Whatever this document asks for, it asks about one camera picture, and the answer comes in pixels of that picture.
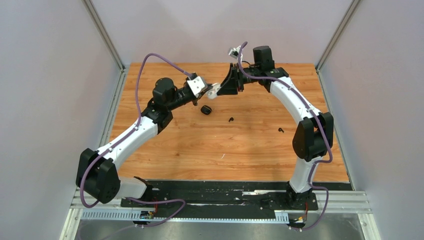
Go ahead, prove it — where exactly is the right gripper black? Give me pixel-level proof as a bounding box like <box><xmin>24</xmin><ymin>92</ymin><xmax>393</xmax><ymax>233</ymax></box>
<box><xmin>216</xmin><ymin>63</ymin><xmax>261</xmax><ymax>96</ymax></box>

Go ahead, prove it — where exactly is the black earbud charging case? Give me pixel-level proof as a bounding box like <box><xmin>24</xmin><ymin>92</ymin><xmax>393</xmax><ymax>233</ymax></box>
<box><xmin>200</xmin><ymin>105</ymin><xmax>213</xmax><ymax>116</ymax></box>

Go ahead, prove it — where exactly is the white earbud charging case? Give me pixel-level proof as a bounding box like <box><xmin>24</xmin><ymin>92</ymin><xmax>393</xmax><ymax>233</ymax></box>
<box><xmin>206</xmin><ymin>83</ymin><xmax>221</xmax><ymax>100</ymax></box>

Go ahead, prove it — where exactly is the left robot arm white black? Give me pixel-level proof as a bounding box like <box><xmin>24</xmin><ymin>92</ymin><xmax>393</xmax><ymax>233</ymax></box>
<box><xmin>75</xmin><ymin>76</ymin><xmax>214</xmax><ymax>207</ymax></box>

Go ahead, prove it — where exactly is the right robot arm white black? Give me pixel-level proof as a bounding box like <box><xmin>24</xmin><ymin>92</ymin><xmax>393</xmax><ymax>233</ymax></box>
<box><xmin>207</xmin><ymin>43</ymin><xmax>334</xmax><ymax>209</ymax></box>

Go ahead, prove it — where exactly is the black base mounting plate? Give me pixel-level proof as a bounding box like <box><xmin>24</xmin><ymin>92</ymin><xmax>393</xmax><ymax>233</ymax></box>
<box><xmin>88</xmin><ymin>179</ymin><xmax>354</xmax><ymax>220</ymax></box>

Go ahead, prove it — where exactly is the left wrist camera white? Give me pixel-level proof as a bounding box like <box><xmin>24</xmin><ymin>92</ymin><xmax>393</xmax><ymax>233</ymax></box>
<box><xmin>186</xmin><ymin>76</ymin><xmax>207</xmax><ymax>95</ymax></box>

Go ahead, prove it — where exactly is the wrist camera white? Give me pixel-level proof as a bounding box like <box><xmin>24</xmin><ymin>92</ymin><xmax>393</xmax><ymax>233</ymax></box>
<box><xmin>186</xmin><ymin>76</ymin><xmax>207</xmax><ymax>95</ymax></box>
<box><xmin>228</xmin><ymin>45</ymin><xmax>241</xmax><ymax>59</ymax></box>

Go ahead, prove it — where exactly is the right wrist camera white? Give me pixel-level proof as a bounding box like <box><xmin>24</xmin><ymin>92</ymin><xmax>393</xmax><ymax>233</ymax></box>
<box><xmin>228</xmin><ymin>45</ymin><xmax>241</xmax><ymax>59</ymax></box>

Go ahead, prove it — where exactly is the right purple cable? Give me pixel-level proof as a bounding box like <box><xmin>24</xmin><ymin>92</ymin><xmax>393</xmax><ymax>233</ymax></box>
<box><xmin>236</xmin><ymin>41</ymin><xmax>333</xmax><ymax>232</ymax></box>

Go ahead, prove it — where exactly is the purple cable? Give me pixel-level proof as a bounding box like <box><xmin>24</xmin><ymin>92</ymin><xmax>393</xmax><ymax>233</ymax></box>
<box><xmin>236</xmin><ymin>41</ymin><xmax>333</xmax><ymax>232</ymax></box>
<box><xmin>79</xmin><ymin>52</ymin><xmax>195</xmax><ymax>229</ymax></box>

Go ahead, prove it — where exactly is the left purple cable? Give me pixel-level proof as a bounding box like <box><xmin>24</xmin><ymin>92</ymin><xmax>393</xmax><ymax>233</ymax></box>
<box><xmin>79</xmin><ymin>52</ymin><xmax>195</xmax><ymax>229</ymax></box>

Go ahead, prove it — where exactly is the right aluminium frame post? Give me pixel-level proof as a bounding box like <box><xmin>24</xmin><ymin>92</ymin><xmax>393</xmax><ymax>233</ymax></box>
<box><xmin>315</xmin><ymin>0</ymin><xmax>362</xmax><ymax>73</ymax></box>

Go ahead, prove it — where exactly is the aluminium frame post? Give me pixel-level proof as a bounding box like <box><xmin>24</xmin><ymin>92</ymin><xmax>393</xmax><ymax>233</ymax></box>
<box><xmin>315</xmin><ymin>0</ymin><xmax>362</xmax><ymax>73</ymax></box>
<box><xmin>82</xmin><ymin>0</ymin><xmax>126</xmax><ymax>72</ymax></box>

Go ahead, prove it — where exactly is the white slotted cable duct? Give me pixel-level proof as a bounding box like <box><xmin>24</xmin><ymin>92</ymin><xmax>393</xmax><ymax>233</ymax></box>
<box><xmin>81</xmin><ymin>211</ymin><xmax>290</xmax><ymax>224</ymax></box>

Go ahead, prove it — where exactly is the left aluminium frame post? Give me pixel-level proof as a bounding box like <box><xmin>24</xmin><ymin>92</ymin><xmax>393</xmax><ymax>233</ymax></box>
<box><xmin>82</xmin><ymin>0</ymin><xmax>126</xmax><ymax>72</ymax></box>

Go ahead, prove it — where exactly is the aluminium front rail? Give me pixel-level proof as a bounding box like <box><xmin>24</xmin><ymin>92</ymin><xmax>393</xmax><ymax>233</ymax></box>
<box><xmin>70</xmin><ymin>186</ymin><xmax>373</xmax><ymax>215</ymax></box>

